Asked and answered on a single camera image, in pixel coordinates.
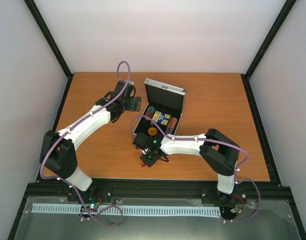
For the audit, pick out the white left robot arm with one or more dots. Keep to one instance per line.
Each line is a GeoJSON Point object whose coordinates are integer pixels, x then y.
{"type": "Point", "coordinates": [58, 152]}

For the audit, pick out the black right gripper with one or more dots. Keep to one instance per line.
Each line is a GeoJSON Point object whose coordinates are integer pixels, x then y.
{"type": "Point", "coordinates": [149, 162]}

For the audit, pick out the orange dealer button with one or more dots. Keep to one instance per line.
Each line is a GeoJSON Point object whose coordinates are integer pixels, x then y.
{"type": "Point", "coordinates": [152, 131]}

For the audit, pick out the blue poker chip stack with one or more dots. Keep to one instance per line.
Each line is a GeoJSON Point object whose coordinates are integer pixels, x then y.
{"type": "Point", "coordinates": [151, 109]}

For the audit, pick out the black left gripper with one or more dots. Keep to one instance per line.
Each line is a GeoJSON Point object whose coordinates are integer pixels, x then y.
{"type": "Point", "coordinates": [133, 107]}

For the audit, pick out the light blue cable duct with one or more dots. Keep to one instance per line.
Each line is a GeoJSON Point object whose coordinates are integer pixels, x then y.
{"type": "Point", "coordinates": [128, 210]}

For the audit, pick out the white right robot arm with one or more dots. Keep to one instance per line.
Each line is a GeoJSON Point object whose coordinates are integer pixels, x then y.
{"type": "Point", "coordinates": [219, 152]}

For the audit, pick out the brown poker chip stack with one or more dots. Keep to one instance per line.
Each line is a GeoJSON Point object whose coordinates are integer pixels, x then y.
{"type": "Point", "coordinates": [148, 113]}

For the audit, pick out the blue playing card box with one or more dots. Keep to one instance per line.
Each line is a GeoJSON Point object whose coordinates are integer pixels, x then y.
{"type": "Point", "coordinates": [161, 118]}

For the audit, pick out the red poker chip stack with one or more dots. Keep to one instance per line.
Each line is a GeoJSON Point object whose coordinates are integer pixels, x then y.
{"type": "Point", "coordinates": [172, 123]}

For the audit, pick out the purple poker chip stack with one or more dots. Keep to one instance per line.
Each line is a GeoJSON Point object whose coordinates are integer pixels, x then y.
{"type": "Point", "coordinates": [170, 130]}

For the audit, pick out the aluminium poker case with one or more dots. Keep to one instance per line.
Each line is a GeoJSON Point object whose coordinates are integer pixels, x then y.
{"type": "Point", "coordinates": [165, 98]}

